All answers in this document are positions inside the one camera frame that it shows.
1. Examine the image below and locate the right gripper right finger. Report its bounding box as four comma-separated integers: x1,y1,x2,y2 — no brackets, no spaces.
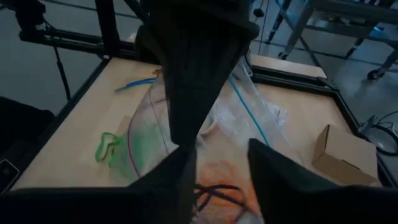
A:
248,138,352,224

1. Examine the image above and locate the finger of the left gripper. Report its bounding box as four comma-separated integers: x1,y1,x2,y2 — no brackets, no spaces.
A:
161,51,246,147

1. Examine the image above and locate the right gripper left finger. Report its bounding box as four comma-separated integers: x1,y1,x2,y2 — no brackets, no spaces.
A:
127,145,198,224

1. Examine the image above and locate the black rubber bands bunch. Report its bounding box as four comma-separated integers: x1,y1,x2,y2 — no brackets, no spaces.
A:
193,183,251,220

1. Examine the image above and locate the orange rubber bands pile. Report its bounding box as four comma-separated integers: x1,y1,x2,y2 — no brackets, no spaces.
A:
195,160,261,224

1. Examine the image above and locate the clear plastic zip bag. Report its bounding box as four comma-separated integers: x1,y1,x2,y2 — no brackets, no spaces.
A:
107,58,304,224

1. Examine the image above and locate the green rubber bands pile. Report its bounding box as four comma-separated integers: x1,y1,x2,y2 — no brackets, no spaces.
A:
94,131,147,175

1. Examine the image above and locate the brown cardboard box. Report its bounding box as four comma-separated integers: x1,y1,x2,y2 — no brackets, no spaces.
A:
312,124,382,187

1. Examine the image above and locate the grey metal cart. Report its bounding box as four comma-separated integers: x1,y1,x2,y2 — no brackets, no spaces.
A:
267,0,398,82

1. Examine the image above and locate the black flat device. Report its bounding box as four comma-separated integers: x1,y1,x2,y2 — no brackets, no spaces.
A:
0,158,20,194

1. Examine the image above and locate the blue cable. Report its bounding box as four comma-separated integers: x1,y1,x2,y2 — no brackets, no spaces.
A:
114,77,156,93

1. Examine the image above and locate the black ring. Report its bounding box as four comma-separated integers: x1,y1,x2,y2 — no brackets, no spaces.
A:
360,123,398,157

